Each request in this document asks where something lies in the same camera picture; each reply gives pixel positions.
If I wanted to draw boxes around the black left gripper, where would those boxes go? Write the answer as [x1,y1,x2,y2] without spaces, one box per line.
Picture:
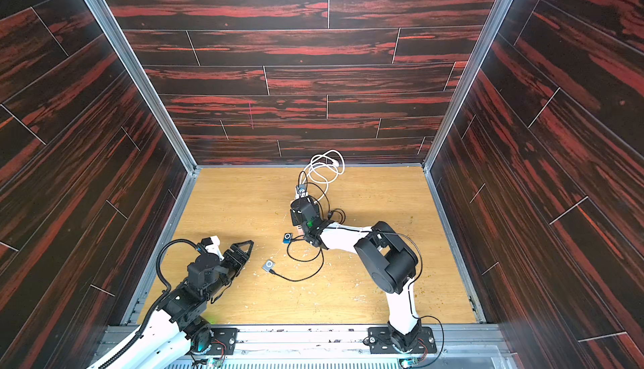
[201,240,253,303]

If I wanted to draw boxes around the blue mp3 player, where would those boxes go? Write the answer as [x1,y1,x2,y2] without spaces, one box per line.
[283,232,293,244]

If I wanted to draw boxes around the grey small mp3 player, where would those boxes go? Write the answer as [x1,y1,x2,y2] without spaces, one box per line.
[263,260,274,273]

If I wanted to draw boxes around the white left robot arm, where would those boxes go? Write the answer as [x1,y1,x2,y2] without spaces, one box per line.
[91,236,254,368]

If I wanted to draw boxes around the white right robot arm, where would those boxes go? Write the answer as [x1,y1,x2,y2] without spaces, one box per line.
[290,196,422,352]

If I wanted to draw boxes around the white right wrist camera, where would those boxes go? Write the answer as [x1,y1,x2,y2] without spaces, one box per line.
[296,184,309,198]

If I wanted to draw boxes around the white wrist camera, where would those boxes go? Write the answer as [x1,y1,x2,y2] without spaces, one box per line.
[200,236,223,260]
[296,184,309,198]

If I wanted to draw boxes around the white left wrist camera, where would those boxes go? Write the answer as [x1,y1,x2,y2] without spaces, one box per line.
[200,236,223,260]

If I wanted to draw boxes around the white power strip cable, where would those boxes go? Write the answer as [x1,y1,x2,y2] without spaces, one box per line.
[301,148,346,201]

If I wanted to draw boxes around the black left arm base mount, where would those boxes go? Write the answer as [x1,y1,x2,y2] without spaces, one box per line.
[184,318,239,357]

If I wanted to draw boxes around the aluminium left floor rail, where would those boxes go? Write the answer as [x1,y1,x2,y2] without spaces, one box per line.
[119,167,201,325]

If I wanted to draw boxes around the aluminium floor rail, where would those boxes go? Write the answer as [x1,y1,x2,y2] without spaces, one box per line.
[119,167,201,325]
[423,168,487,324]

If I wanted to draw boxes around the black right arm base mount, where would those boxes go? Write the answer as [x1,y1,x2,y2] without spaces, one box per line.
[362,325,438,354]

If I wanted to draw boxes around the aluminium right floor rail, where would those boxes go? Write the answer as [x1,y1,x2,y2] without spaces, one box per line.
[423,168,487,324]

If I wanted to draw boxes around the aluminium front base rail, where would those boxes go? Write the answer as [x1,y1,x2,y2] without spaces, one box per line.
[100,323,504,369]

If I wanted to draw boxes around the aluminium right corner post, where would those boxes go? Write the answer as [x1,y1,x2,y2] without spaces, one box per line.
[423,0,513,178]

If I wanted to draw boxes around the aluminium corner post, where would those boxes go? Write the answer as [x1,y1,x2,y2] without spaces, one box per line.
[83,0,198,175]
[423,0,513,178]

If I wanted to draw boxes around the aluminium left corner post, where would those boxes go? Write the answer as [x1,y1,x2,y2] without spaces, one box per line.
[83,0,198,175]

